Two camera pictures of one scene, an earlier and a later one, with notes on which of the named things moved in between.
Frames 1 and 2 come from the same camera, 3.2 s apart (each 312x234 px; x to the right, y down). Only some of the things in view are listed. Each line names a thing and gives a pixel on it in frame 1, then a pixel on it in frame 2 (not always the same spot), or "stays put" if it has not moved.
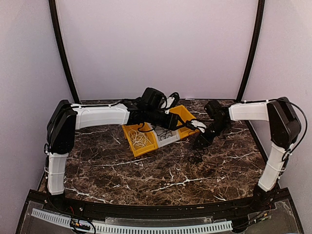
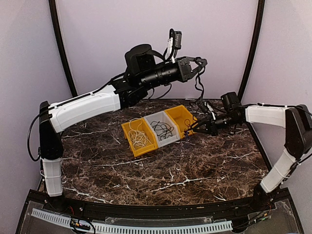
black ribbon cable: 198,142 -> 199,79
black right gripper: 210,141 -> 210,129
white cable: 139,140 stays put
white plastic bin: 165,136 stays put
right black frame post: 260,12 stays put
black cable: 163,132 stays put
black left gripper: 171,124 -> 185,70
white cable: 139,139 stays put
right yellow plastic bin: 185,116 stays put
